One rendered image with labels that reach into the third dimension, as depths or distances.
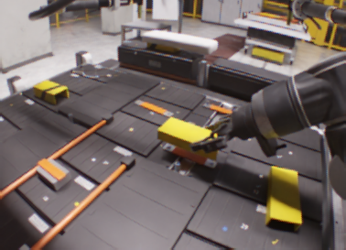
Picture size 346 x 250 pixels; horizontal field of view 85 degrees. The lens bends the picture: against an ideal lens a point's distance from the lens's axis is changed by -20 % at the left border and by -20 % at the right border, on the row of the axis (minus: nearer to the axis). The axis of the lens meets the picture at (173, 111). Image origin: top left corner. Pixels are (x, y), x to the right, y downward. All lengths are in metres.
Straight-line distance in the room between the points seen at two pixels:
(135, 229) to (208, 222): 0.15
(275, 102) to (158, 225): 0.32
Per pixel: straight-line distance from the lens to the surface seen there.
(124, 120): 0.75
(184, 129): 0.59
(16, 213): 0.55
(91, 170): 0.58
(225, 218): 0.50
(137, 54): 1.15
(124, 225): 0.47
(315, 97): 0.42
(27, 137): 0.74
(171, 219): 0.47
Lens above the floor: 1.41
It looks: 31 degrees down
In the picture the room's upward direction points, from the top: 4 degrees clockwise
